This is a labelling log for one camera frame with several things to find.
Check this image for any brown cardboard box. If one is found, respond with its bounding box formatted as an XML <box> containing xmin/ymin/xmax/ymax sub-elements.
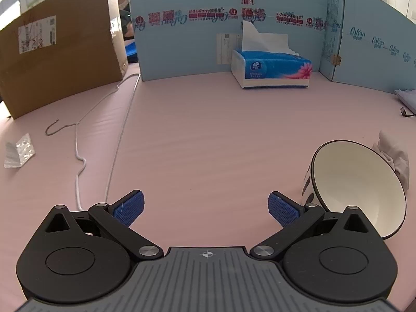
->
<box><xmin>1</xmin><ymin>0</ymin><xmax>128</xmax><ymax>119</ymax></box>

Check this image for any blue cardboard panel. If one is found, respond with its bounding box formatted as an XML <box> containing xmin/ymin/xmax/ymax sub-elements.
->
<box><xmin>130</xmin><ymin>0</ymin><xmax>327</xmax><ymax>81</ymax></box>
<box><xmin>319</xmin><ymin>0</ymin><xmax>415</xmax><ymax>93</ymax></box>

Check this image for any clear plastic wrapper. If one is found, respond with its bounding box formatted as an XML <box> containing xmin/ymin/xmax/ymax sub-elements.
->
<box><xmin>4</xmin><ymin>133</ymin><xmax>35</xmax><ymax>168</ymax></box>

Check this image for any left blue cardboard panel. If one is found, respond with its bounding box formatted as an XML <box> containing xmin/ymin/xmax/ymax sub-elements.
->
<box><xmin>130</xmin><ymin>0</ymin><xmax>327</xmax><ymax>81</ymax></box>

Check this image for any wire hook on table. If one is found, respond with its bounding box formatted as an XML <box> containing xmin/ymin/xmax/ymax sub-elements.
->
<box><xmin>44</xmin><ymin>118</ymin><xmax>77</xmax><ymax>137</ymax></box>

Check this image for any blue tissue box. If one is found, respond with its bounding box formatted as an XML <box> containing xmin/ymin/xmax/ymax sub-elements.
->
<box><xmin>231</xmin><ymin>21</ymin><xmax>312</xmax><ymax>89</ymax></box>

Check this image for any person in dark jacket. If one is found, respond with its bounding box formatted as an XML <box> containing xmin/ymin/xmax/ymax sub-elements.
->
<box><xmin>118</xmin><ymin>0</ymin><xmax>134</xmax><ymax>40</ymax></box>

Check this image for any right blue cardboard panel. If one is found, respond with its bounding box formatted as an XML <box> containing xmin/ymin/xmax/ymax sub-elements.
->
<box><xmin>319</xmin><ymin>0</ymin><xmax>415</xmax><ymax>93</ymax></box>

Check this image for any white bowl black rim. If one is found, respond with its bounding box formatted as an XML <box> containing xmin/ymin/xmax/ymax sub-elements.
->
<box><xmin>301</xmin><ymin>140</ymin><xmax>407</xmax><ymax>239</ymax></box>

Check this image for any lavender pillow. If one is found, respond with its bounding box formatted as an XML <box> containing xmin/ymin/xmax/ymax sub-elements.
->
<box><xmin>395</xmin><ymin>89</ymin><xmax>416</xmax><ymax>113</ymax></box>

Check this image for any white cable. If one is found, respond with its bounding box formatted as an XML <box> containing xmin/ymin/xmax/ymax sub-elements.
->
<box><xmin>74</xmin><ymin>73</ymin><xmax>142</xmax><ymax>212</ymax></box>

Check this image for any beige cleaning cloth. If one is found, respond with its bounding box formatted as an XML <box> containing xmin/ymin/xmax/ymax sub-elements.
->
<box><xmin>372</xmin><ymin>130</ymin><xmax>410</xmax><ymax>192</ymax></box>

